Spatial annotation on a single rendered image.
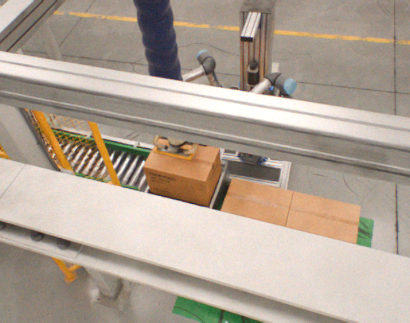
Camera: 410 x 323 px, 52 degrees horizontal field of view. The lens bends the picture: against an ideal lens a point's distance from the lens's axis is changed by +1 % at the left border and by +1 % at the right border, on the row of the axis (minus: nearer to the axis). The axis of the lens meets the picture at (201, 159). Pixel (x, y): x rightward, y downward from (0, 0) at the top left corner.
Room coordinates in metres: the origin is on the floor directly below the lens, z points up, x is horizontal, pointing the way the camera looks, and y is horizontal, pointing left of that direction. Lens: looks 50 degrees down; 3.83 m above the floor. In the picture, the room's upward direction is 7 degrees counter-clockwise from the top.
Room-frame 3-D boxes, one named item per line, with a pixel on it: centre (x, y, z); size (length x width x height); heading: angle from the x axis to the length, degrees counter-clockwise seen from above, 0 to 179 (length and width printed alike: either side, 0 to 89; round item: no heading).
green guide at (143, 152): (3.16, 1.16, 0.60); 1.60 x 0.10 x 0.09; 66
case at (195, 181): (2.44, 0.18, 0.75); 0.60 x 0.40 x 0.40; 65
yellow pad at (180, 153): (2.34, 0.22, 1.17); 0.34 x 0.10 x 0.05; 65
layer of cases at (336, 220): (1.74, -0.62, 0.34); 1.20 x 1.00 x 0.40; 66
